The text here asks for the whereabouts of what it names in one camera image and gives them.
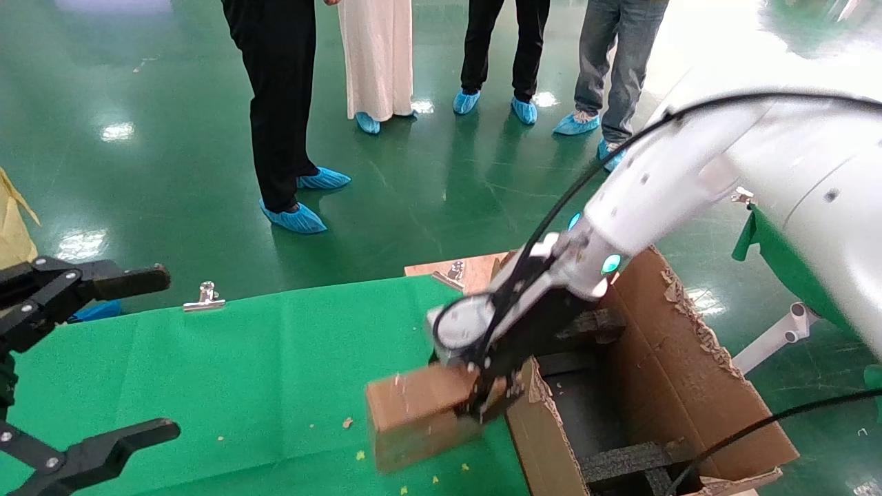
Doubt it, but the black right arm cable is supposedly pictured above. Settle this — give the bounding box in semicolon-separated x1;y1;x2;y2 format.
665;389;882;496
431;92;882;373

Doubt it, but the white tubular table leg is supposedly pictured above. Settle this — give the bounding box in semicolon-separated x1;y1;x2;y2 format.
730;301;819;377

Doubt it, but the person in black trousers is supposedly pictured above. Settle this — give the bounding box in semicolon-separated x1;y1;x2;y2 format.
451;0;552;127
222;0;352;236

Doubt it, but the black foam block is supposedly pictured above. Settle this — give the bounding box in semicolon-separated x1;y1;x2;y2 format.
577;440;695;496
541;307;628;376

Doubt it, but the wooden base board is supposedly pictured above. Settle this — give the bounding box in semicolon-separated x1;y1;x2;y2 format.
405;251;512;297

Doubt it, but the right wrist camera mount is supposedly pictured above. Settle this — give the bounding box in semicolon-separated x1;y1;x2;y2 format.
427;295;498;369

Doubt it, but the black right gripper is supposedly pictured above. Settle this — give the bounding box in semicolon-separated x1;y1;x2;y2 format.
462;274;604;423

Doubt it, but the person in grey jeans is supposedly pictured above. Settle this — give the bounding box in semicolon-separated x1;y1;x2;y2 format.
553;0;670;173

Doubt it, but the small brown cardboard box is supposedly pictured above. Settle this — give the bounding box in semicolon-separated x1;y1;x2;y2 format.
365;362;514;474

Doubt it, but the large open cardboard carton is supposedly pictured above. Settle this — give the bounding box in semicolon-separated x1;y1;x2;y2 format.
479;247;800;496

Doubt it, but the green table cloth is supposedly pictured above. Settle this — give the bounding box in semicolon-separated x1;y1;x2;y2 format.
0;274;531;496

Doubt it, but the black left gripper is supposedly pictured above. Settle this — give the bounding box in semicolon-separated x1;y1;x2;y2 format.
0;256;181;496

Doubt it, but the person in white robe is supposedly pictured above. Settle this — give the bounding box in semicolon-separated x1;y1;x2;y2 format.
324;0;416;136

